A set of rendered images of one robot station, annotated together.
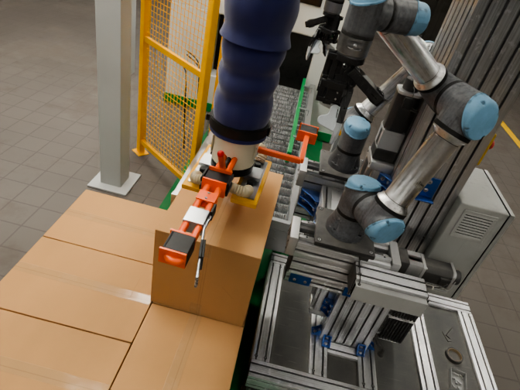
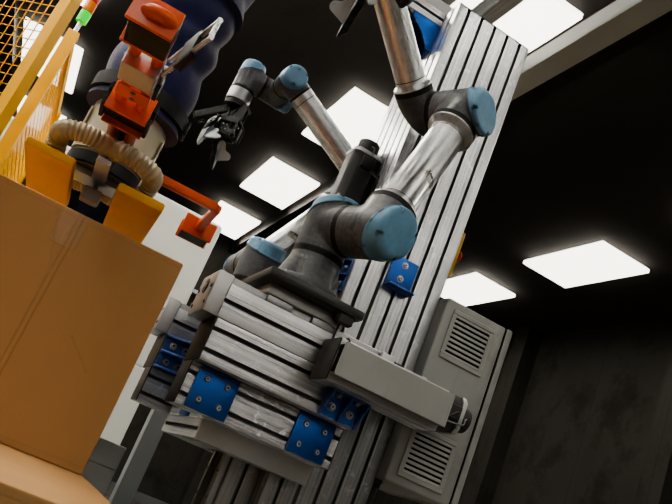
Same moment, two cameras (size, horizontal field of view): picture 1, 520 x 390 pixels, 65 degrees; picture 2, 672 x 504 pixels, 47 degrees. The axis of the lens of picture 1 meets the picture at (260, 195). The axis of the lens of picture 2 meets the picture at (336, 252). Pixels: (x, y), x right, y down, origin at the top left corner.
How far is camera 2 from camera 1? 1.39 m
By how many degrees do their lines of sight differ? 56
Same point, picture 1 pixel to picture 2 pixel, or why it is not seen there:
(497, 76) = not seen: hidden behind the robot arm
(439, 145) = (446, 130)
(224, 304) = (58, 392)
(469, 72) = not seen: hidden behind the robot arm
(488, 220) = (484, 332)
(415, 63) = (408, 44)
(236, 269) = (123, 286)
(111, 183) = not seen: outside the picture
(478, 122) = (483, 107)
